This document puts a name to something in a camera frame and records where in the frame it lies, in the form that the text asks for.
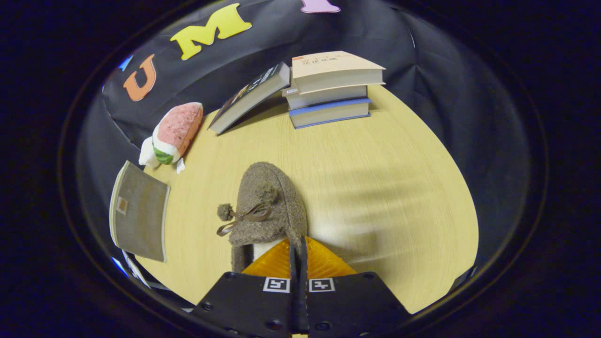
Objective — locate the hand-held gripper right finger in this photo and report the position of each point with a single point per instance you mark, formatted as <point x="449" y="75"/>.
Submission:
<point x="352" y="305"/>

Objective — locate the watermelon slice plush toy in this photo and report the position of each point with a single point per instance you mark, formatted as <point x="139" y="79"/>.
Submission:
<point x="181" y="124"/>

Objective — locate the blue cover book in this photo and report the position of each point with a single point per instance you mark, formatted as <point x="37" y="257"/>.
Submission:
<point x="328" y="115"/>

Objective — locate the beige cover book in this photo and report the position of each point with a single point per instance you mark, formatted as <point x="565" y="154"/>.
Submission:
<point x="333" y="65"/>

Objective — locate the white cover book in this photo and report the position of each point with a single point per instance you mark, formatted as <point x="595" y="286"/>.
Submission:
<point x="328" y="97"/>

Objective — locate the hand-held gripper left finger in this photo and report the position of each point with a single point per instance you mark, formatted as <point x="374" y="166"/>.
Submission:
<point x="253" y="305"/>

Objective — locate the brown fuzzy shoe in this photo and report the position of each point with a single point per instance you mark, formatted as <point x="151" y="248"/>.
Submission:
<point x="267" y="188"/>

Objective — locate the grey fabric storage box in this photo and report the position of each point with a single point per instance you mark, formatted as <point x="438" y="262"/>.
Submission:
<point x="141" y="216"/>

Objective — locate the blue printed packet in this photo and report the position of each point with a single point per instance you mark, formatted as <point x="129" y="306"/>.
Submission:
<point x="131" y="270"/>

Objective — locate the white plush toy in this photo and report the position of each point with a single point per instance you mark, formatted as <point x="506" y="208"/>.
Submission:
<point x="146" y="154"/>

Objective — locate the black cover book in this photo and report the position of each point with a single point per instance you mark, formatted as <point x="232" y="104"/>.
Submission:
<point x="253" y="96"/>

